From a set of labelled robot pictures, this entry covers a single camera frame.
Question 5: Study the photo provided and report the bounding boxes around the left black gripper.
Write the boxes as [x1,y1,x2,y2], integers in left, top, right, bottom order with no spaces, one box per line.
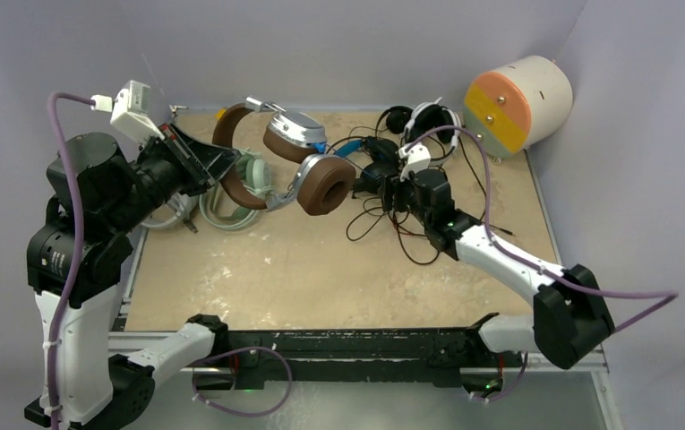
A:
[107,119,240,234]

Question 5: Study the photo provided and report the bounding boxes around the white grey headphones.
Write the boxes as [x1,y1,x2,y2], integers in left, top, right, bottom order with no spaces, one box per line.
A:
[141,193,198,234]

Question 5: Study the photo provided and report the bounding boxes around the mint green headphones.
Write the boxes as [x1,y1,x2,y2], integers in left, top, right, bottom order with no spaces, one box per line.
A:
[199,150,275,231]

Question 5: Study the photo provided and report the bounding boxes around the brown headphones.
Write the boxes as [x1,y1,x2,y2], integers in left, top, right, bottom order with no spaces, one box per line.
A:
[211,96,356,216]

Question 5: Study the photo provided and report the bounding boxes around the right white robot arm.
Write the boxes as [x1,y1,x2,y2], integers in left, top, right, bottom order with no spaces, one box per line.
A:
[373,169,616,369]

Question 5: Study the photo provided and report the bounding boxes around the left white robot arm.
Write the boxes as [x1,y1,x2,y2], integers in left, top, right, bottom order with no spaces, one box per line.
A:
[25,124,239,429]

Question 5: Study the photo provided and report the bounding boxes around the black blue headphones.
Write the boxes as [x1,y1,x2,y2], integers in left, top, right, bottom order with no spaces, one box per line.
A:
[313,135,400,176]

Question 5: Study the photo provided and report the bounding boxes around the small black on-ear headphones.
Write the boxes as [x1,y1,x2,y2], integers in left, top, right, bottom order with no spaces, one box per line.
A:
[375,106,413,134]

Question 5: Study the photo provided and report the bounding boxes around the white black headphones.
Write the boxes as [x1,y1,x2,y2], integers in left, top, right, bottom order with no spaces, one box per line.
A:
[402,97,461,167]

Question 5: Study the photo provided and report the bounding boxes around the round pastel drawer cabinet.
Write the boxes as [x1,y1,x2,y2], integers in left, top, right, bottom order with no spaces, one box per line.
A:
[463,56,573,159]

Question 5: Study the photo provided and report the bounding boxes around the dark brown headphone cable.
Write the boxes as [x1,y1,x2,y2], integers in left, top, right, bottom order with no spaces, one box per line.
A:
[345,136,515,267]

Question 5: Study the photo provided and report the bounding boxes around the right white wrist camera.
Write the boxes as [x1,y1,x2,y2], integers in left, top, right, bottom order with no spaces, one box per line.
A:
[398,142,432,182]

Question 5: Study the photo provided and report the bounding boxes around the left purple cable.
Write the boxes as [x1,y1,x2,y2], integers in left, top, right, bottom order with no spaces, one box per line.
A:
[45,91,293,430]

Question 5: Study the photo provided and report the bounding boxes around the purple cable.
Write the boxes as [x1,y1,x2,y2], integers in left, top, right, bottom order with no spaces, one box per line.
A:
[404,125,679,405]
[45,91,293,430]

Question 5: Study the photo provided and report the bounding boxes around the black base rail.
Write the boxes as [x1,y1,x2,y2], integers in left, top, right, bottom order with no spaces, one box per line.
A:
[107,314,607,393]

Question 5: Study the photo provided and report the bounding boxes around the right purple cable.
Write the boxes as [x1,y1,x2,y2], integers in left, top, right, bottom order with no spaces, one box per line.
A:
[404,125,679,405]

